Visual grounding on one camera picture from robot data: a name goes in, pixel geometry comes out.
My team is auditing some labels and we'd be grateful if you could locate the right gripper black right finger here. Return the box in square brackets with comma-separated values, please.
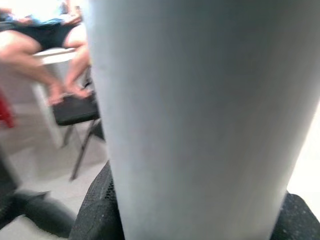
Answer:
[271, 191, 320, 240]

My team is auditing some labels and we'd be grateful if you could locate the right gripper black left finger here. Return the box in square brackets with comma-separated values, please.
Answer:
[69, 161, 125, 240]

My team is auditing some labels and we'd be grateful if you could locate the white plastic table leg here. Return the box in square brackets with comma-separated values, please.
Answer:
[82, 0, 320, 240]

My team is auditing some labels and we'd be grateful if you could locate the black folding chair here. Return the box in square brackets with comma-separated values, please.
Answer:
[51, 69, 106, 181]

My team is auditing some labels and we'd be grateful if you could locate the white plastic stool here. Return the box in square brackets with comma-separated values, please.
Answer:
[31, 46, 79, 149]

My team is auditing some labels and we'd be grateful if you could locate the red plastic stool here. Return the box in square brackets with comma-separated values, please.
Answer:
[0, 87, 16, 129]

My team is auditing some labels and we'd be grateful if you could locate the seated person in dark shorts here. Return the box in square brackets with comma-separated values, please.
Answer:
[0, 0, 95, 105]

